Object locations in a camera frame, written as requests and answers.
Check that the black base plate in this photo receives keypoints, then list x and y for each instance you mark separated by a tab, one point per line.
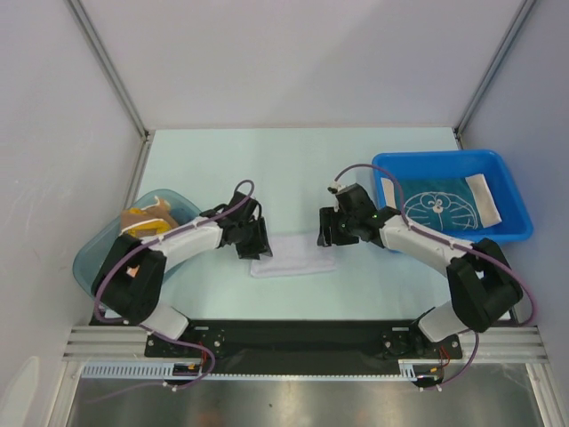
308	346

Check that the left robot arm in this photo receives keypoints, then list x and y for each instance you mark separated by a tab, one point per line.
131	278

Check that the Doraemon teal beige towel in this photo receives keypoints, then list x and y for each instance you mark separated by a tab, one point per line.
446	205

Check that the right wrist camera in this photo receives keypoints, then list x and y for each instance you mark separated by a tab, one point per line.
336	187

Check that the left aluminium frame post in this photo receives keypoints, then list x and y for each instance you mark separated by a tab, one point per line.
100	53

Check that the right aluminium frame post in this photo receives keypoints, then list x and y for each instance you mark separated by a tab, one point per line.
506	44

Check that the lavender white cloth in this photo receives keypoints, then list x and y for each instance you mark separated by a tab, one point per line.
294	255

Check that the white cable duct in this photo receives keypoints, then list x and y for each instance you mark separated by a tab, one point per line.
186	372

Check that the aluminium front rail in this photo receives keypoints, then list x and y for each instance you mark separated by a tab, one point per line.
507	345

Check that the aluminium frame post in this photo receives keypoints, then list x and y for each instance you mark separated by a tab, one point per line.
506	44
100	53

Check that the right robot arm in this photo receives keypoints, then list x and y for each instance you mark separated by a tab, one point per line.
482	285

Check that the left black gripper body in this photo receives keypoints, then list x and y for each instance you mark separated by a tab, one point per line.
252	230

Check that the teal translucent basket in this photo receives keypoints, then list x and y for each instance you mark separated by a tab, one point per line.
90	257

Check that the orange brown towel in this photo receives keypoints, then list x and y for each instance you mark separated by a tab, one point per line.
148	221

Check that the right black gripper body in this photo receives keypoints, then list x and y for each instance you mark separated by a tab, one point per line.
333	227

